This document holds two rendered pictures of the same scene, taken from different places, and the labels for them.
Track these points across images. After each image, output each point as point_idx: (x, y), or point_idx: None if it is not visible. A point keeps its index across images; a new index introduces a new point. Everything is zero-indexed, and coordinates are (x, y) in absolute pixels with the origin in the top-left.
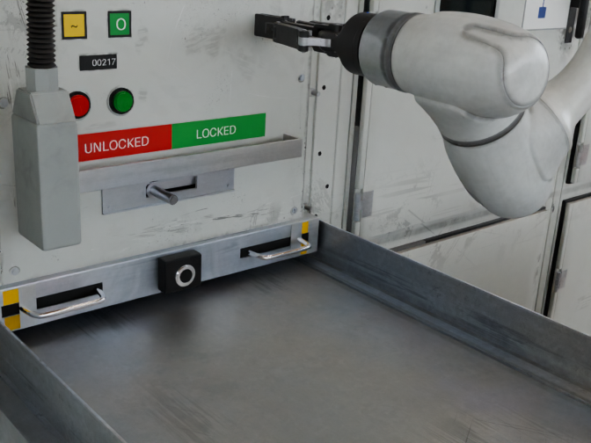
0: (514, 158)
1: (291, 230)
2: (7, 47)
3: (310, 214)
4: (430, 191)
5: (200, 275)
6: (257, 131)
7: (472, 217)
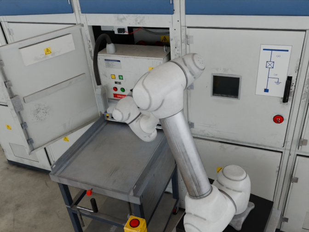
0: (132, 129)
1: None
2: (103, 78)
3: None
4: (216, 129)
5: None
6: None
7: (242, 142)
